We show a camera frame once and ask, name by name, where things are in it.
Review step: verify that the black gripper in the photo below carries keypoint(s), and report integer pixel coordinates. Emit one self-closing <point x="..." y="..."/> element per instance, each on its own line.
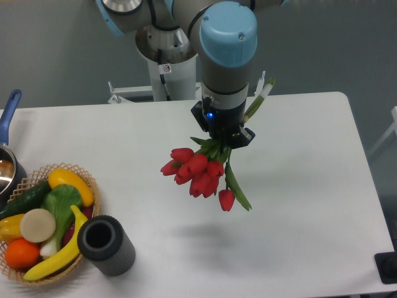
<point x="221" y="113"/>

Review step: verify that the red tulip bouquet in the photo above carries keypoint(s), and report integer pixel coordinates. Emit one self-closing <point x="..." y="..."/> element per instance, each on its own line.
<point x="208" y="170"/>

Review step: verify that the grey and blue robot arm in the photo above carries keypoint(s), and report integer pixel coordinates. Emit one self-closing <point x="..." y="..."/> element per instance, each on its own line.
<point x="222" y="33"/>

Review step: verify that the dark grey ribbed vase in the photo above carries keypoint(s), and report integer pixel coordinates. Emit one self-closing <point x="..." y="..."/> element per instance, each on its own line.
<point x="103" y="241"/>

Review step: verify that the red vegetable under banana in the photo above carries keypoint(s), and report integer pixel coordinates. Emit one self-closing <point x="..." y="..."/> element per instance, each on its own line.
<point x="87" y="211"/>

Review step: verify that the yellow lemon squash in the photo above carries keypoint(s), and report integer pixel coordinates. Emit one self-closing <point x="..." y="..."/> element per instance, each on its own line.
<point x="61" y="176"/>

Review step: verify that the green bok choy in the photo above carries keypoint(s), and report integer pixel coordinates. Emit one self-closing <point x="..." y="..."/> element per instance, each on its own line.
<point x="58" y="202"/>

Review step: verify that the woven wicker basket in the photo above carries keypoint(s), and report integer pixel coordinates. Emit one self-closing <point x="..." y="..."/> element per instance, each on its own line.
<point x="31" y="180"/>

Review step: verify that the yellow banana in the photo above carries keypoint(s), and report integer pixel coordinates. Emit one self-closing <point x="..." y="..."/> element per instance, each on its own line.
<point x="62" y="258"/>

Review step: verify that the green cucumber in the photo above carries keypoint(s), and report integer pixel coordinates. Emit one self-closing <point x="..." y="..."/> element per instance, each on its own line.
<point x="28" y="200"/>

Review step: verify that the beige round disc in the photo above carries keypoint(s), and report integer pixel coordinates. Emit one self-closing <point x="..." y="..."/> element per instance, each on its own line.
<point x="37" y="225"/>

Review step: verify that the black device at table edge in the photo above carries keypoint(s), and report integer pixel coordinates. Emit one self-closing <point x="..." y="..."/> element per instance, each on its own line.
<point x="386" y="266"/>

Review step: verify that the yellow bell pepper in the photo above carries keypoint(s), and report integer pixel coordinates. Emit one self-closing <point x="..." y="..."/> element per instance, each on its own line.
<point x="10" y="228"/>

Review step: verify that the orange fruit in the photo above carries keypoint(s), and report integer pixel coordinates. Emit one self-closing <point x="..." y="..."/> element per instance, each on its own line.
<point x="22" y="254"/>

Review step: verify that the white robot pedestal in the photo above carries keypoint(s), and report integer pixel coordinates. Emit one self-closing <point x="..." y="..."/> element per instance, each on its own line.
<point x="171" y="64"/>

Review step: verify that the white frame at right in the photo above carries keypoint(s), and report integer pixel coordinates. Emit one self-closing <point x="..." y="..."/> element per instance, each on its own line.
<point x="386" y="139"/>

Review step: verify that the blue handled saucepan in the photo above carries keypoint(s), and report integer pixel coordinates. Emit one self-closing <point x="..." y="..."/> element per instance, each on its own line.
<point x="12" y="172"/>

